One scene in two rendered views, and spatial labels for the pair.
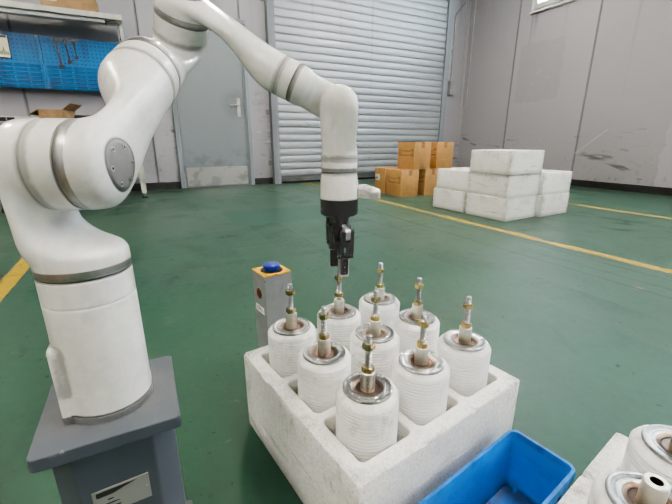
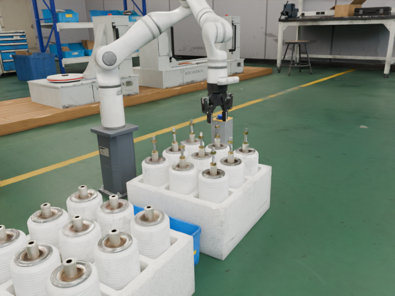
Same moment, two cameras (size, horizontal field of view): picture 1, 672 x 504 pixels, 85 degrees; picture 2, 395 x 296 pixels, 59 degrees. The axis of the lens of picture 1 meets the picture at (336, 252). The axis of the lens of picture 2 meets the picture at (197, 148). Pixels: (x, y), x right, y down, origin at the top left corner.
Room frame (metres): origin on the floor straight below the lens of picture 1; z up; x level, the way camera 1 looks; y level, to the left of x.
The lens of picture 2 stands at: (0.20, -1.16, 0.69)
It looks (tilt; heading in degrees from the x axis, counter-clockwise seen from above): 19 degrees down; 69
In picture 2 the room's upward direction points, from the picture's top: 2 degrees counter-clockwise
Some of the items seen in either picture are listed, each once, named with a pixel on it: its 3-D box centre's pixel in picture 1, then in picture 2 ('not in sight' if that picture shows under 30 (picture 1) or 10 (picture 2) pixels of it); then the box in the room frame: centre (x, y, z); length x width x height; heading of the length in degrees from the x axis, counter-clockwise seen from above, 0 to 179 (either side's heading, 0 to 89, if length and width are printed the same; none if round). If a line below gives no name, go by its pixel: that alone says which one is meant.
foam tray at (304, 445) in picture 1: (372, 403); (202, 195); (0.64, -0.08, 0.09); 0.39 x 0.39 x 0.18; 35
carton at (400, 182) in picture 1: (402, 182); not in sight; (4.34, -0.77, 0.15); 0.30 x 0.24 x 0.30; 26
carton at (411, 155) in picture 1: (413, 155); not in sight; (4.41, -0.90, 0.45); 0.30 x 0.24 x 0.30; 29
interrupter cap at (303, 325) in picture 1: (291, 326); (192, 141); (0.67, 0.09, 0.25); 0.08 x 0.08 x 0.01
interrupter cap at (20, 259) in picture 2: not in sight; (33, 255); (0.10, -0.46, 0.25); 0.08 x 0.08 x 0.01
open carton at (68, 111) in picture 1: (57, 115); (347, 8); (4.17, 2.96, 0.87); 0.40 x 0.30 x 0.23; 103
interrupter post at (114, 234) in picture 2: not in sight; (114, 237); (0.26, -0.49, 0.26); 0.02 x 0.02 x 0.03
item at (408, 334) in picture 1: (414, 354); (230, 185); (0.71, -0.17, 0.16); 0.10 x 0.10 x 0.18
